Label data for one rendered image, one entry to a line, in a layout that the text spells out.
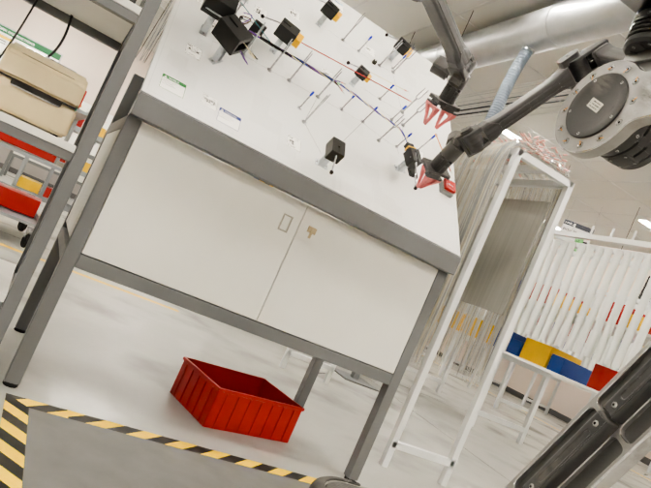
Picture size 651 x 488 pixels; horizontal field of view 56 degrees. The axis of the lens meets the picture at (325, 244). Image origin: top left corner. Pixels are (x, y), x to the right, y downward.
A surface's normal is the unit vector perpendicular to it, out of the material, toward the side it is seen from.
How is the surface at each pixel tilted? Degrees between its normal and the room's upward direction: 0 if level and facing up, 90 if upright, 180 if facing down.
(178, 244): 90
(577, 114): 90
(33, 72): 72
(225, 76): 52
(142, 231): 90
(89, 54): 90
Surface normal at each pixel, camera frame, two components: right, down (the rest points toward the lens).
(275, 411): 0.59, 0.22
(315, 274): 0.40, 0.13
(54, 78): 0.55, -0.14
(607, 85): -0.83, -0.40
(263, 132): 0.57, -0.46
